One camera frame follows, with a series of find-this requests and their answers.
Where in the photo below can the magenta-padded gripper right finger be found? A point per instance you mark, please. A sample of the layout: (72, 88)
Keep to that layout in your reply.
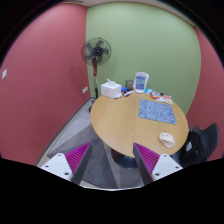
(165, 165)

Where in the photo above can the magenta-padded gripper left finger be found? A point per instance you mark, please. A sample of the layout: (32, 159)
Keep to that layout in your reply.
(60, 164)

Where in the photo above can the pale pink computer mouse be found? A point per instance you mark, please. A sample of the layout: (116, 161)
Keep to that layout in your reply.
(167, 140)

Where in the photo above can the blue patterned mouse pad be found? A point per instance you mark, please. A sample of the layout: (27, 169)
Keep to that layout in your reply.
(157, 111)

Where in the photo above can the black office chair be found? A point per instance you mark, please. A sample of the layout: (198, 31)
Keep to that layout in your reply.
(200, 143)

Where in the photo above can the light blue packet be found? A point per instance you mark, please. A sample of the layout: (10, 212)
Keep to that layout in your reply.
(148, 91)

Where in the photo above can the black whiteboard marker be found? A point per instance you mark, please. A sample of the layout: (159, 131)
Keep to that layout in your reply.
(128, 93)

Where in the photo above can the white whiteboard marker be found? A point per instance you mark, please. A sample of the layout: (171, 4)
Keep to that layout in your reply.
(117, 97)

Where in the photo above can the blue whiteboard eraser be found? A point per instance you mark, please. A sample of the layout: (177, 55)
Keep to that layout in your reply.
(124, 89)

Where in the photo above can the clear acrylic sign stand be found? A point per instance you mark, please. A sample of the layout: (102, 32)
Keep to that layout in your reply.
(141, 82)

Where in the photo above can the dark mesh pen cup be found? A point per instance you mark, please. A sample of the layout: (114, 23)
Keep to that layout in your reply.
(129, 85)

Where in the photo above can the white tissue box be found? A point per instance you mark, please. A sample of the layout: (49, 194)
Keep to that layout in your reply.
(110, 89)

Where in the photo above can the black standing fan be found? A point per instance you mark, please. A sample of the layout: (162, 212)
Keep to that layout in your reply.
(96, 51)

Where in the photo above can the white wall socket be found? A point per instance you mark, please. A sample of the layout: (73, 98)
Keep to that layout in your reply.
(85, 90)

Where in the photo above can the white light switch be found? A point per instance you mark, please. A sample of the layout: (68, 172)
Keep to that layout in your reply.
(4, 74)

